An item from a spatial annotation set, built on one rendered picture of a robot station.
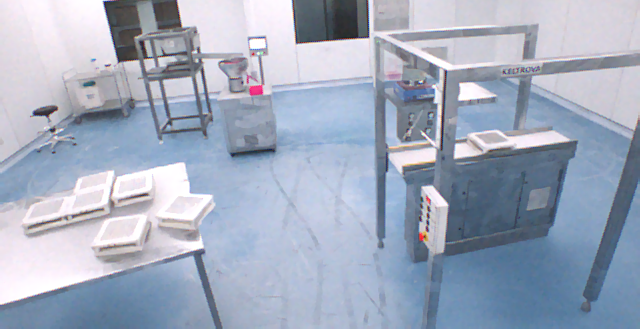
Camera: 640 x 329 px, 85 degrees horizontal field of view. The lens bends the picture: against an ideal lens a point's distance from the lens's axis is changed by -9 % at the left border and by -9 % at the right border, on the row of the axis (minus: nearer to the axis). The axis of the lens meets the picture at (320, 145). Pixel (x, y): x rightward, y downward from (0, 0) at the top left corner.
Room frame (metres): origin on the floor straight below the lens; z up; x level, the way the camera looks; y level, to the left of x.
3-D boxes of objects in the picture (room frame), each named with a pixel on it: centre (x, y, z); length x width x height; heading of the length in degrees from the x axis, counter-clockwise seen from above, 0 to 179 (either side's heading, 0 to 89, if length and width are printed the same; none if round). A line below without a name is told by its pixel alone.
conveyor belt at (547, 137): (2.32, -1.15, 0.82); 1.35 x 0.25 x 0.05; 97
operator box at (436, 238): (1.38, -0.48, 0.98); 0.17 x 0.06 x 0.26; 7
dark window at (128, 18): (6.99, 2.98, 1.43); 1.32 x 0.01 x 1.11; 94
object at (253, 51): (4.72, 0.66, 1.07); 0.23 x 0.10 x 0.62; 94
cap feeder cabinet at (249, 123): (4.56, 0.86, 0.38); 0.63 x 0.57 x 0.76; 94
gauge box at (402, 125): (2.12, -0.59, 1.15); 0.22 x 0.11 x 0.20; 97
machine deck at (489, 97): (2.28, -0.77, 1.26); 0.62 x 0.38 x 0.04; 97
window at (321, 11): (7.20, -0.38, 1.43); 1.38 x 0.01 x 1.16; 94
